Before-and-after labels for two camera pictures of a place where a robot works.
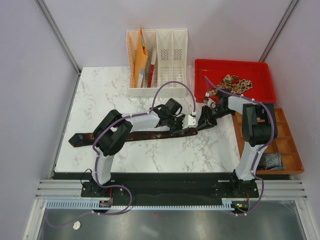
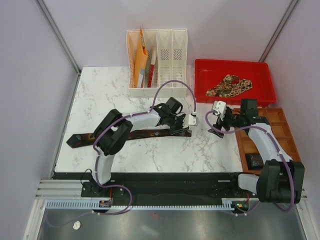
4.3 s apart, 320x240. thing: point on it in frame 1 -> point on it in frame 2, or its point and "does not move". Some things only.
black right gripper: [206, 117] -> [222, 122]
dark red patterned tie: [81, 139] does not move
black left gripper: [180, 132] does not move
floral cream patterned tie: [233, 84] does not move
